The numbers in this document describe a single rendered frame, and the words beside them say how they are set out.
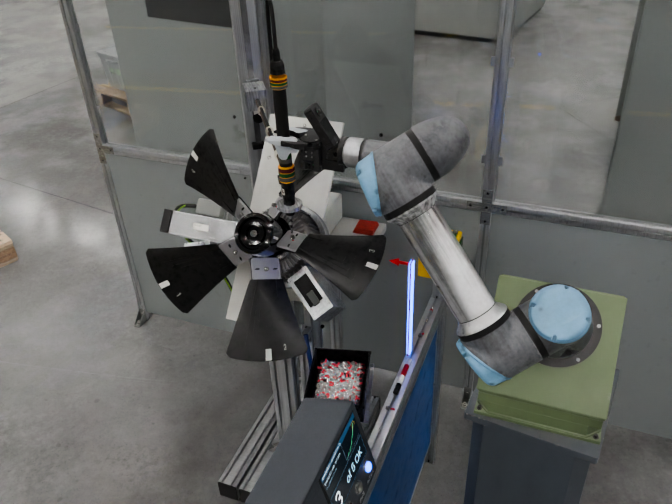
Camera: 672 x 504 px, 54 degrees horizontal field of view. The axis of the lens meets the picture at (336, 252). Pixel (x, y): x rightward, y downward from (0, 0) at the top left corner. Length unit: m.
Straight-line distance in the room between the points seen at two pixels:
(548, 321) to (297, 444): 0.53
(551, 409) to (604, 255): 1.02
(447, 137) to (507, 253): 1.29
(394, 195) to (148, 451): 1.97
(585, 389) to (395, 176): 0.65
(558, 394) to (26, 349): 2.77
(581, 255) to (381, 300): 0.84
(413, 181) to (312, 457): 0.54
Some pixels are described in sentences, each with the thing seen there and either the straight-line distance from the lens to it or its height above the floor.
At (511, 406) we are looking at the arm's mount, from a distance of 1.61.
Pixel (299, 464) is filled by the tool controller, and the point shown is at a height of 1.25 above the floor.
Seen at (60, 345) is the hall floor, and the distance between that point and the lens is 3.64.
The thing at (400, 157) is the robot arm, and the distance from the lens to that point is 1.29.
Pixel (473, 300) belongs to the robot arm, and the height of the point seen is 1.38.
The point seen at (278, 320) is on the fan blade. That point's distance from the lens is 1.88.
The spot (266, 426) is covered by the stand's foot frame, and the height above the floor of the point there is 0.08.
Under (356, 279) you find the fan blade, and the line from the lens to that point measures 1.77.
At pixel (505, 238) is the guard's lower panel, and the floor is 0.86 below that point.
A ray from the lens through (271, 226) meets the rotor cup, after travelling 1.84.
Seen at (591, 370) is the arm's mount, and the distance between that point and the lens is 1.58.
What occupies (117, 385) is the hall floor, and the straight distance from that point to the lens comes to 3.31.
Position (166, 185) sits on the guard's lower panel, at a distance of 3.02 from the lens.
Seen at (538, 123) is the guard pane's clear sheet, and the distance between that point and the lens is 2.30.
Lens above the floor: 2.20
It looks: 34 degrees down
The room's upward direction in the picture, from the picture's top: 3 degrees counter-clockwise
